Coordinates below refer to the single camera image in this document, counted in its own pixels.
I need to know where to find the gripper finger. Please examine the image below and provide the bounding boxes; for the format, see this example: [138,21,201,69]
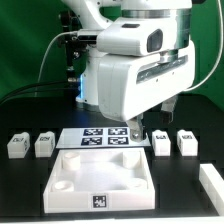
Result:
[160,95,178,124]
[128,114,145,142]

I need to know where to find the black cables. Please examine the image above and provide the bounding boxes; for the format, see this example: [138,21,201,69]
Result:
[0,79,81,105]

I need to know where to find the white camera cable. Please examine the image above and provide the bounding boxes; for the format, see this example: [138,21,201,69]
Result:
[35,31,80,98]

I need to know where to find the white marker sheet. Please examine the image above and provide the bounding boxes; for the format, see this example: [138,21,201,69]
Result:
[57,127,150,149]

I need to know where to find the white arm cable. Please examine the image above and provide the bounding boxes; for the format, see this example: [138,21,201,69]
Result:
[186,0,224,93]

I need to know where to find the white camera on stand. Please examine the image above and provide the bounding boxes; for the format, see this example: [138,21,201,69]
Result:
[77,29,101,44]

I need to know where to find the black camera stand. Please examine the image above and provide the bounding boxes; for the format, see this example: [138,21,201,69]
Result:
[58,10,86,83]

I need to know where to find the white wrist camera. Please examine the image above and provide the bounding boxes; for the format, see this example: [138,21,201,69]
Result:
[97,17,179,56]

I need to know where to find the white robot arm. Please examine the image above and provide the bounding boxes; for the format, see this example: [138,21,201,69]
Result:
[62,0,195,142]

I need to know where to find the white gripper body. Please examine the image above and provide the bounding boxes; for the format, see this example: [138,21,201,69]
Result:
[98,42,195,121]

